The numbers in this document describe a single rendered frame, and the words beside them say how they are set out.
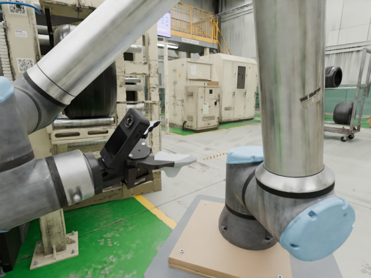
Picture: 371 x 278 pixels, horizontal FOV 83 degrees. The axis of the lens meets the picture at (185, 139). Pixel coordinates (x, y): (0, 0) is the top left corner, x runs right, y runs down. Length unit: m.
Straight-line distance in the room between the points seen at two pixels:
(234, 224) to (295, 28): 0.52
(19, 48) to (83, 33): 1.07
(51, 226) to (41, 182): 1.35
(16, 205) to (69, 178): 0.07
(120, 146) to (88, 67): 0.17
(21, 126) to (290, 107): 0.42
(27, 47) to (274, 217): 1.42
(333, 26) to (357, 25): 0.88
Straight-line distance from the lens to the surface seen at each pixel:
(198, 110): 5.61
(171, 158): 0.42
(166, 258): 0.71
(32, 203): 0.38
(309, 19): 0.40
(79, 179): 0.38
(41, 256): 1.86
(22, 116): 0.39
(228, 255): 0.68
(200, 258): 0.66
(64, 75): 0.45
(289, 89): 0.40
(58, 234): 1.75
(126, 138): 0.38
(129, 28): 0.46
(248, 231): 0.68
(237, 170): 0.60
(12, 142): 0.37
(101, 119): 1.42
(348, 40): 11.90
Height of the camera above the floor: 1.08
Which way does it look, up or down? 13 degrees down
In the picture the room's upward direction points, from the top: straight up
